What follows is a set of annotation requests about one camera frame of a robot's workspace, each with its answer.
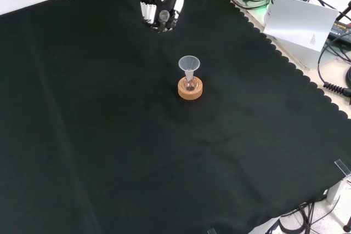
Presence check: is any pale board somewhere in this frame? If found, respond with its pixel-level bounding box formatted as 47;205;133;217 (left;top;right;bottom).
263;0;340;70

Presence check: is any black power adapter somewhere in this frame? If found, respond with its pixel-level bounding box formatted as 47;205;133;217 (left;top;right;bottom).
329;21;351;40

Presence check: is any black cable with coiled sleeve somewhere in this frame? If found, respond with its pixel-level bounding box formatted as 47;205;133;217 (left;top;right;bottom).
318;32;351;98

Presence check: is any black floor cable bundle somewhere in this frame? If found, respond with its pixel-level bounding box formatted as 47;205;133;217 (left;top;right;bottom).
264;201;341;234

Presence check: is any clear graduated cylinder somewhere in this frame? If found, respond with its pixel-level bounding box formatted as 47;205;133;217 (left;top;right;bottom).
158;10;171;32

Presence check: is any clear plastic funnel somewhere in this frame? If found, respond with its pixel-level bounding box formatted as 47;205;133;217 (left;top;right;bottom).
178;55;201;81

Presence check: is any clear round-bottom flask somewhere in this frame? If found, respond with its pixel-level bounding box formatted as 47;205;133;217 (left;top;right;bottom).
184;71;197;92

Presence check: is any cork ring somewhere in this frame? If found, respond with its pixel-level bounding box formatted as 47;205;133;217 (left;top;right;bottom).
177;76;204;101

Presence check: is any black cloth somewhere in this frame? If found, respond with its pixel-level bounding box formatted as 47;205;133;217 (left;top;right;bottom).
0;0;351;234

